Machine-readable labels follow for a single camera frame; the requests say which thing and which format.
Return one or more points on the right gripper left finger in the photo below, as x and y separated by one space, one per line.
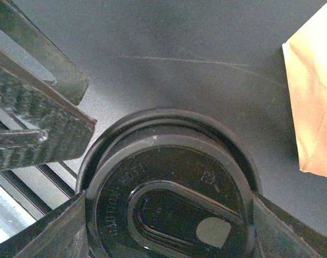
60 233

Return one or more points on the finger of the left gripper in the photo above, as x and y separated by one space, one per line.
59 130
71 82

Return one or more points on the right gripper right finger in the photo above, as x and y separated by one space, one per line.
279 234

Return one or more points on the black plastic cup lid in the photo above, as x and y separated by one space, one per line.
164 182

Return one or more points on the orange paper bag white handles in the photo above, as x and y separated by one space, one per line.
305 55

